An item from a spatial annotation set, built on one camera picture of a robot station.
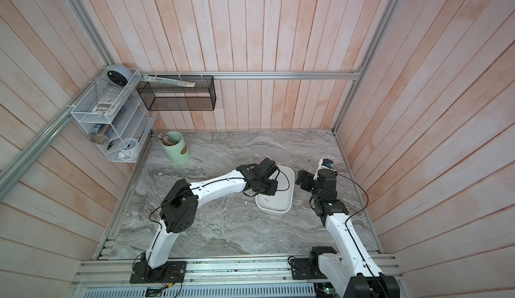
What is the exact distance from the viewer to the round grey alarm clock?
81 cm

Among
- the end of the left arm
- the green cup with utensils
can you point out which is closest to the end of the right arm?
the end of the left arm

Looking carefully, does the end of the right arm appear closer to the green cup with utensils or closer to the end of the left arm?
the end of the left arm

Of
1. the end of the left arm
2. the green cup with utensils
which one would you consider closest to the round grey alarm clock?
the green cup with utensils

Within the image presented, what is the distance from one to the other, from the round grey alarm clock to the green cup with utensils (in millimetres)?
270

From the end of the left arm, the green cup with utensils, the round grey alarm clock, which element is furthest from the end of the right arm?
the round grey alarm clock

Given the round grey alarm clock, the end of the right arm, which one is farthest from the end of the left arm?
the round grey alarm clock

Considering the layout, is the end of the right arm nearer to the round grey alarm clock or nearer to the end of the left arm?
the end of the left arm

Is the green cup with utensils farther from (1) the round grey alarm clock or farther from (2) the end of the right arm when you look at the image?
(2) the end of the right arm

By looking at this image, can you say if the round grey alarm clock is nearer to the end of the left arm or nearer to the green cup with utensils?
the green cup with utensils

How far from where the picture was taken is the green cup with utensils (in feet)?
3.17

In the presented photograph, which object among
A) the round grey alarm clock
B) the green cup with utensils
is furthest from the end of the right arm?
the round grey alarm clock
